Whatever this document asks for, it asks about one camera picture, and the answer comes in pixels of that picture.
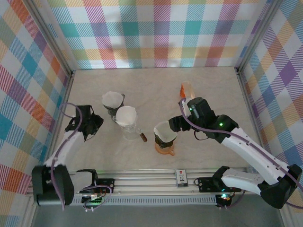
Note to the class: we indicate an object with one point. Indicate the orange coffee filter box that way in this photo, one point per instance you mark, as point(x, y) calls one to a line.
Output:
point(182, 91)

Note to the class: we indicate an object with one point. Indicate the controller board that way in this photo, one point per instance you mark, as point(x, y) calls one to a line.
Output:
point(92, 200)
point(225, 199)

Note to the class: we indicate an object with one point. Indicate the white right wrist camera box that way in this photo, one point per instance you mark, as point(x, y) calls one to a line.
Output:
point(187, 113)

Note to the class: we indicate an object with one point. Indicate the clear glass dripper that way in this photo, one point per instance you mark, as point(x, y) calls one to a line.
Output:
point(130, 126)

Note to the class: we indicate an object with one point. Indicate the right controller board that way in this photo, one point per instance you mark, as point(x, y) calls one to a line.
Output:
point(225, 199)

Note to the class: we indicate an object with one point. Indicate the white label card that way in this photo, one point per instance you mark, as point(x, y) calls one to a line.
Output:
point(181, 178)

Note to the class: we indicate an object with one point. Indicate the left controller board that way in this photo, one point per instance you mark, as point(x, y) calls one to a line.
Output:
point(92, 200)

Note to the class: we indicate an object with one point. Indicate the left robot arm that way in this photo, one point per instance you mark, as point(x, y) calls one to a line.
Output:
point(68, 144)

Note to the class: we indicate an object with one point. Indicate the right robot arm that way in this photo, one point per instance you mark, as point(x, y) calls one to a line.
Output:
point(255, 153)

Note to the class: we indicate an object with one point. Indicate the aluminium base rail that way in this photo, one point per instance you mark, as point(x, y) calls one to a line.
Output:
point(146, 183)

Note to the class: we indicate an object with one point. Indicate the aluminium frame post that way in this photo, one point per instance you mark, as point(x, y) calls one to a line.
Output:
point(258, 35)
point(49, 40)

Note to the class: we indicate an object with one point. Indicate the aluminium side rail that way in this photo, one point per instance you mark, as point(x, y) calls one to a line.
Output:
point(246, 99)
point(65, 101)

